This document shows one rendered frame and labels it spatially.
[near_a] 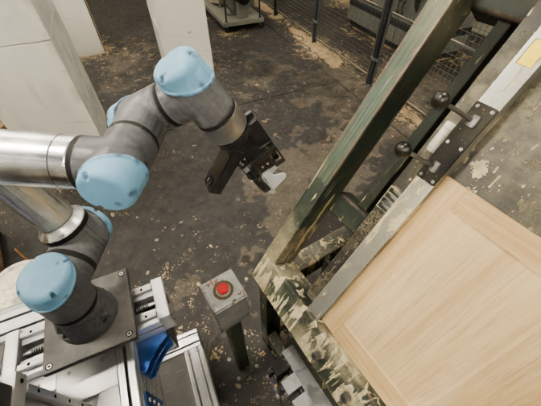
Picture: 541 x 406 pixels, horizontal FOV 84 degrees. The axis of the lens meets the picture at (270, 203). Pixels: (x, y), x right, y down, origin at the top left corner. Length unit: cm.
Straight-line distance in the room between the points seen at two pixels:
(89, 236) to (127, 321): 26
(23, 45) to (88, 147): 227
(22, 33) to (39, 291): 208
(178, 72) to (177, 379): 150
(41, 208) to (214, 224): 168
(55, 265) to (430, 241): 88
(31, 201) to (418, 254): 90
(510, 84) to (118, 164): 76
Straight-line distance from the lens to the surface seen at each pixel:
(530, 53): 85
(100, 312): 93
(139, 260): 235
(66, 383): 108
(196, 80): 46
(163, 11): 417
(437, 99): 73
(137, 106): 51
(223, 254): 221
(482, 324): 86
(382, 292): 92
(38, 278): 84
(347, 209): 100
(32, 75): 277
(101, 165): 42
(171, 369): 176
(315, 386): 115
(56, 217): 84
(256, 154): 58
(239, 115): 52
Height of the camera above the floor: 186
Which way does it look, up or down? 49 degrees down
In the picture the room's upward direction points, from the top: straight up
